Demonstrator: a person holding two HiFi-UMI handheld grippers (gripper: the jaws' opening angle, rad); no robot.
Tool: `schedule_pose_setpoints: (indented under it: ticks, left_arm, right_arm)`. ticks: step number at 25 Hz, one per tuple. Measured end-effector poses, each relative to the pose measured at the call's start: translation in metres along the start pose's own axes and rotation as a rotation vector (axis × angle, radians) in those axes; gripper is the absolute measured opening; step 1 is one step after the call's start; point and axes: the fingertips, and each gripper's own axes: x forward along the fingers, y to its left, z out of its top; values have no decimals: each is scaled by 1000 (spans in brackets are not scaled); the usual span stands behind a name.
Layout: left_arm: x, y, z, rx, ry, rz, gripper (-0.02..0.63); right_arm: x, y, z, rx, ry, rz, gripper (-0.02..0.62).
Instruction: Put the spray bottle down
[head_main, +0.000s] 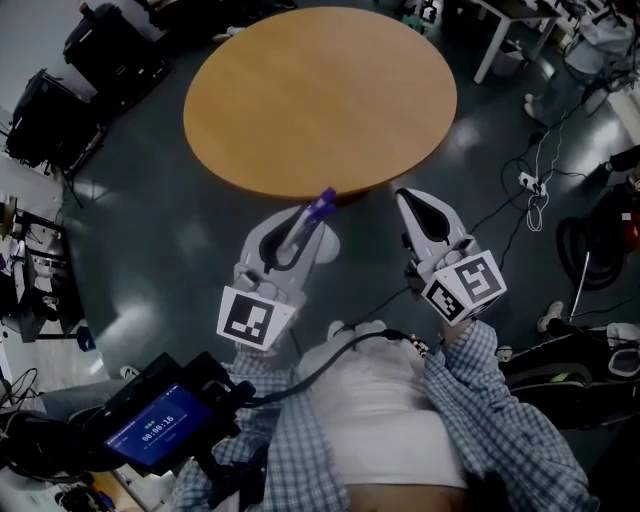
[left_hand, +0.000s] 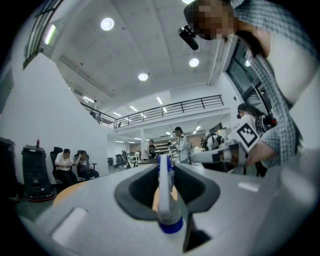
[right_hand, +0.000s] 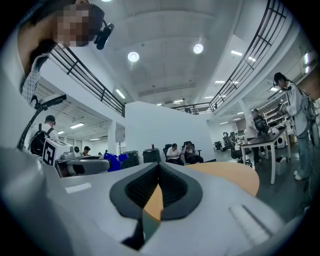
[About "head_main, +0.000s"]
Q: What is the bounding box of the black equipment case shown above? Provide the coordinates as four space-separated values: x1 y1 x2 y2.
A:
63 2 172 110
5 68 107 172

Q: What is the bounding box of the thin white cable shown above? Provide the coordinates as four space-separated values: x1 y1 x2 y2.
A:
524 112 567 233

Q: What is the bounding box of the green bag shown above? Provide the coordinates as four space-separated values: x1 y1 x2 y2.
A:
401 12 432 35

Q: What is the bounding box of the black tablet screen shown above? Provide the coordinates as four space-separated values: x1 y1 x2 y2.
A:
103 352 242 477

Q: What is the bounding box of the thick black cable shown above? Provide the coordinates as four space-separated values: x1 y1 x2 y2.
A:
248 328 432 407

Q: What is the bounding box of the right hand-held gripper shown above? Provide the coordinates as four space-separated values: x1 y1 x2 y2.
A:
394 187 508 328

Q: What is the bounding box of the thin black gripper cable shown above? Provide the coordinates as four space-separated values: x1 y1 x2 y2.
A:
357 284 416 326

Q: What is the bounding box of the white desk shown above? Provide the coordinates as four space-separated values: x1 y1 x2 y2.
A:
443 0 565 86

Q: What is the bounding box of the person's left forearm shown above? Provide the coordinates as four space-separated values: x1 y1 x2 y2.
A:
222 344 302 397

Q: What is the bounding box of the round wooden table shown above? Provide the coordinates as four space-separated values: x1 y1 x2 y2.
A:
183 6 459 200

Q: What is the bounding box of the black red vacuum cleaner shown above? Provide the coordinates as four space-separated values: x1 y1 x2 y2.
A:
555 180 640 292

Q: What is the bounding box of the white power strip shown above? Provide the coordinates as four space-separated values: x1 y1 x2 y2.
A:
516 170 548 196

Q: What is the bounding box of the person's right forearm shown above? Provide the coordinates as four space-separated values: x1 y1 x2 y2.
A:
423 319 597 512

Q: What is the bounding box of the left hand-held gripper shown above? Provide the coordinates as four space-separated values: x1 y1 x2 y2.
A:
215 204 327 352

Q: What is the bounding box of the person's torso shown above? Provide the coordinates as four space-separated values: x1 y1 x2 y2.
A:
298 322 470 490

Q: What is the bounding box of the black chest mount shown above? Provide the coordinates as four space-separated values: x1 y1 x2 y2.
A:
188 349 277 507

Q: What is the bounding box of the black metal rack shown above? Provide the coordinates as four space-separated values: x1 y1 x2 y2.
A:
0 209 87 342

